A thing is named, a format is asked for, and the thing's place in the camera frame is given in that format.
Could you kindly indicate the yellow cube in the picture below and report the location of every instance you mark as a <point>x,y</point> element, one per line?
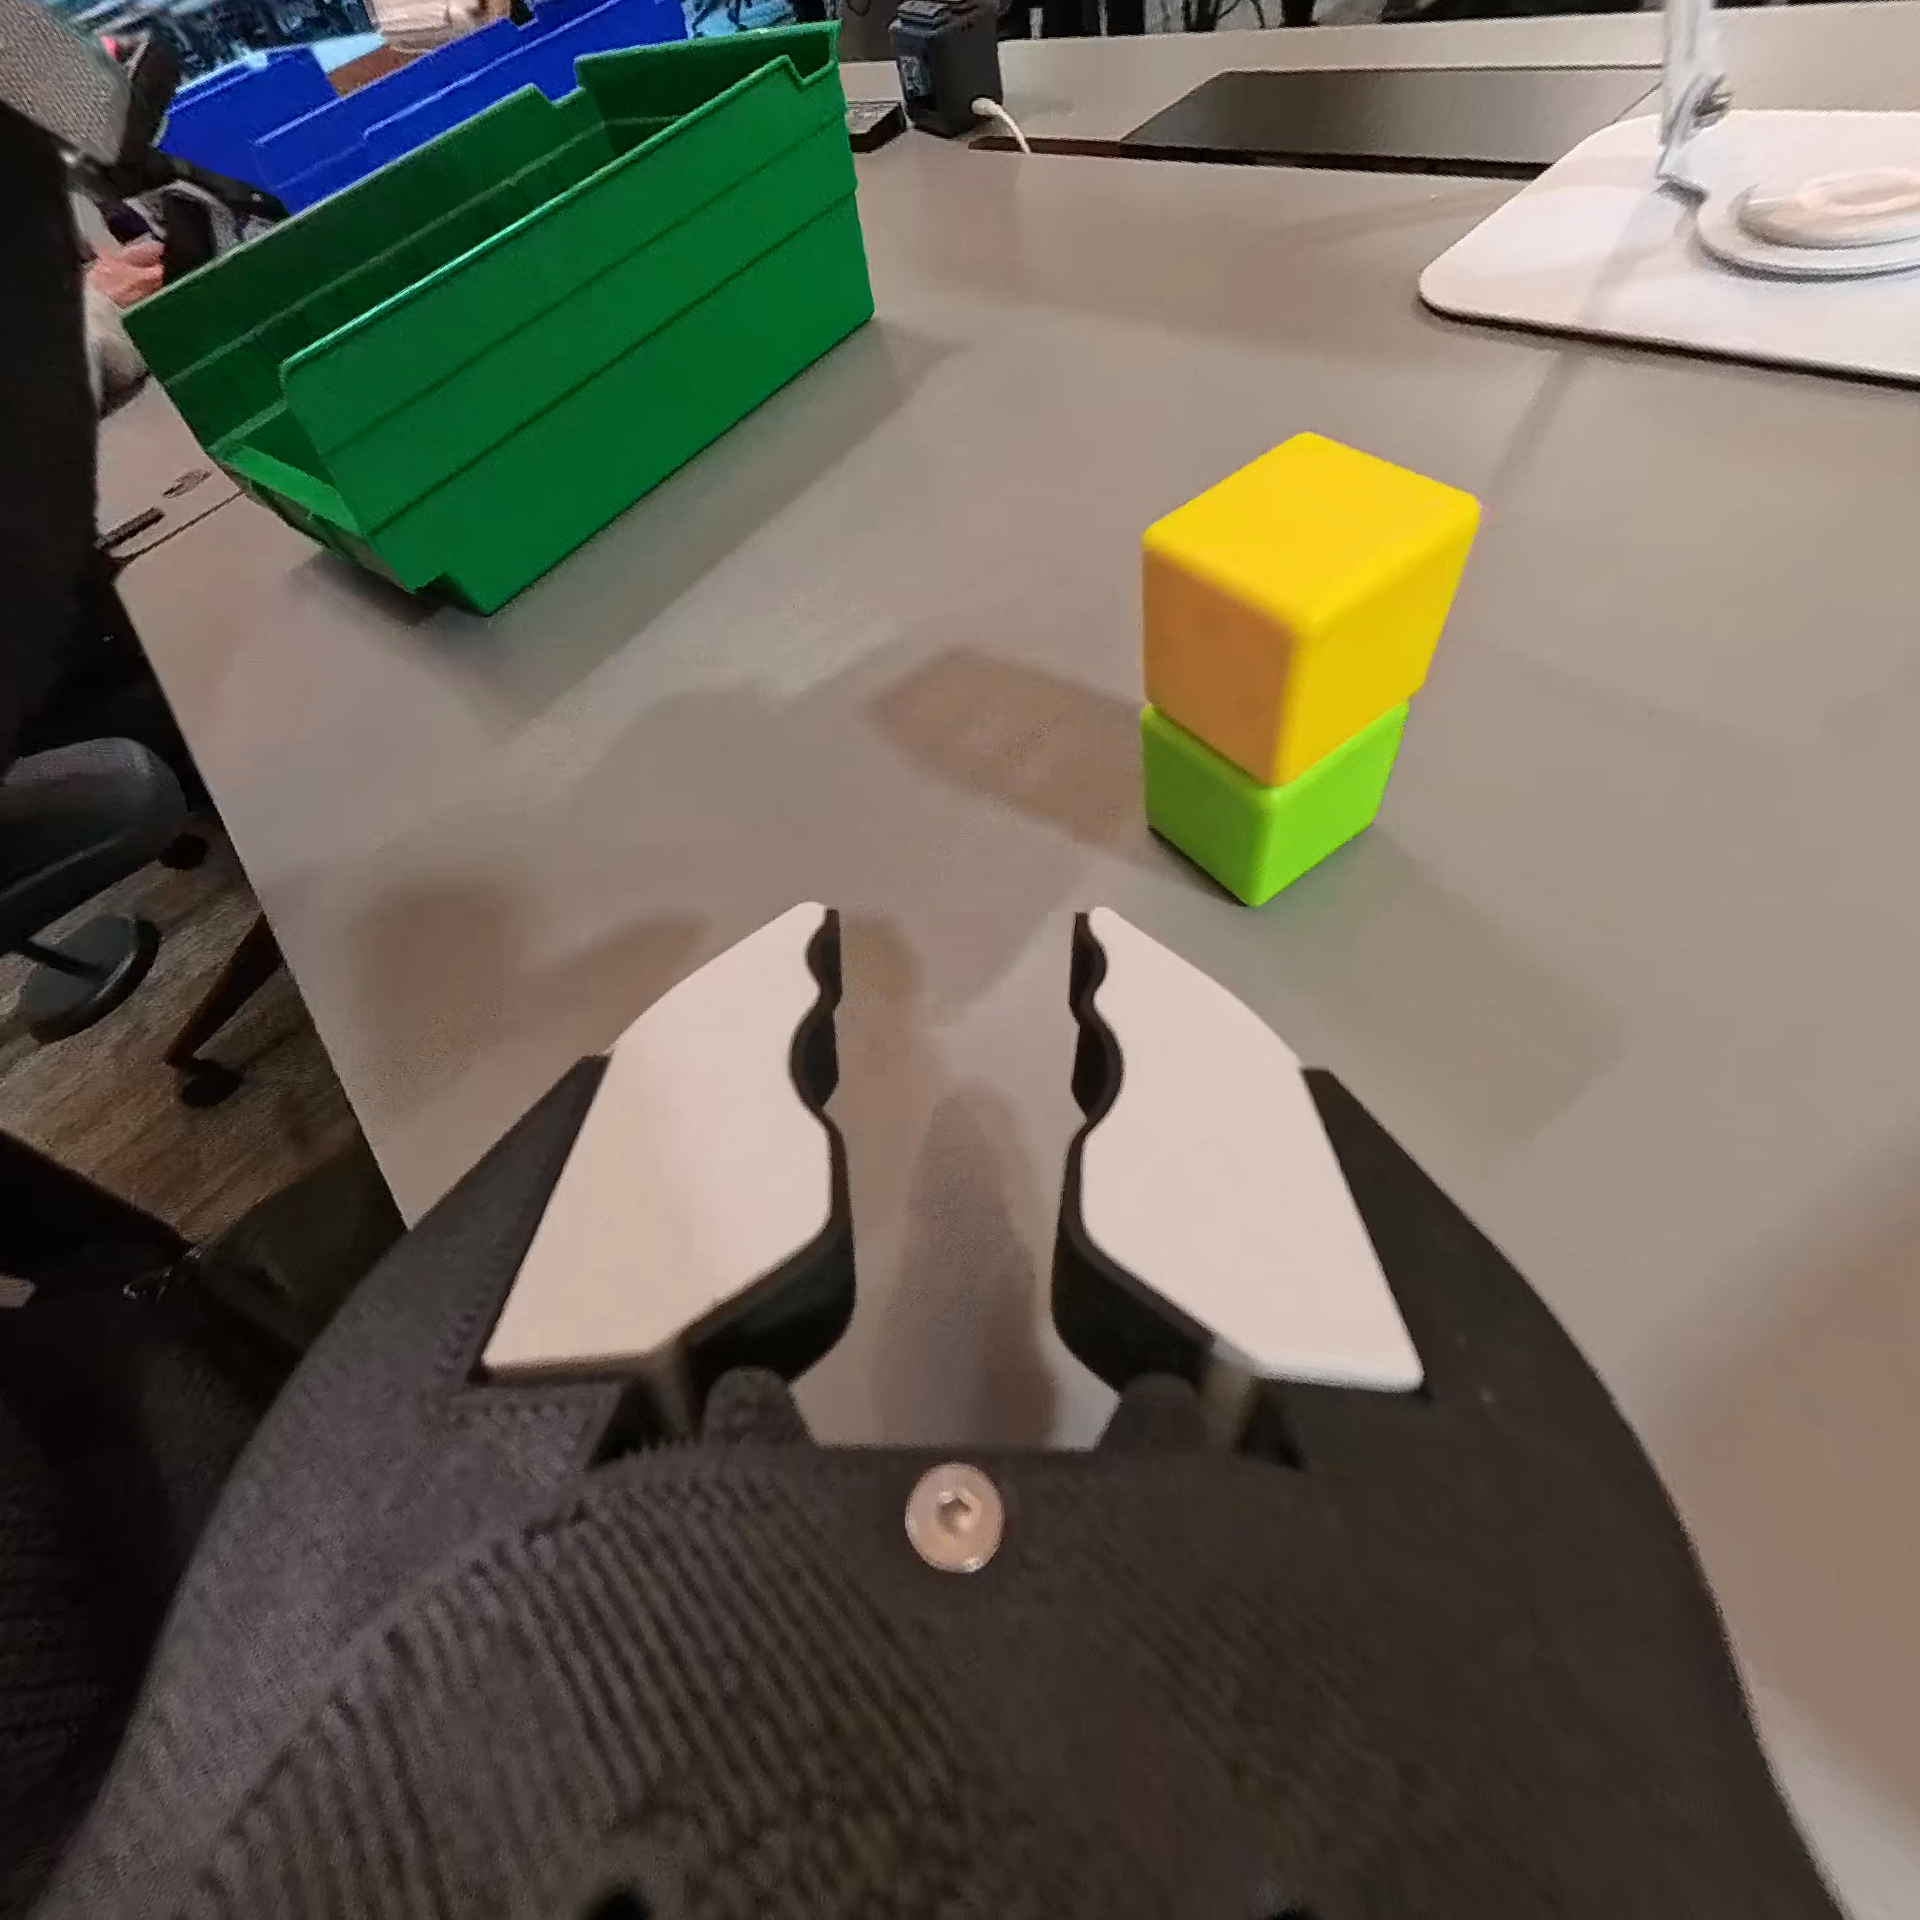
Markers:
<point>1350,599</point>

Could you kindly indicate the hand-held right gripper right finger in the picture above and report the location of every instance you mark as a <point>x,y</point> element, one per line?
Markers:
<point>1230,1201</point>

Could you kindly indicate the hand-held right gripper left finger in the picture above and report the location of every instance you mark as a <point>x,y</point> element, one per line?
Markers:
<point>673,1201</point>

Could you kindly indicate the black charger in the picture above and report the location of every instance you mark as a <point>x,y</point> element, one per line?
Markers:
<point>943,66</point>

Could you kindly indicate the blue plastic bin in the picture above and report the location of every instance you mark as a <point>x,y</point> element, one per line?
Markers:
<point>377,106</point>

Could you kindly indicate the black swivel chair base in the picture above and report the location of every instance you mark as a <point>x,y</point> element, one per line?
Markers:
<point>76,842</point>

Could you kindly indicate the lime green cube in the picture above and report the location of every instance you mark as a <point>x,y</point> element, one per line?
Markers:
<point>1274,823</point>

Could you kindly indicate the small black device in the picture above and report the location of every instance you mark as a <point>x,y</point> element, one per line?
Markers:
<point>877,121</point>

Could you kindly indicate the green plastic bin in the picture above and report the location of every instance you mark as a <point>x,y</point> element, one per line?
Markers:
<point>600,407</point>

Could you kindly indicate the grey desk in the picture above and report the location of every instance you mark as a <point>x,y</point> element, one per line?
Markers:
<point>898,523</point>

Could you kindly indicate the person's left forearm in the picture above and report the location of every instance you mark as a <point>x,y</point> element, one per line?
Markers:
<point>37,451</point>

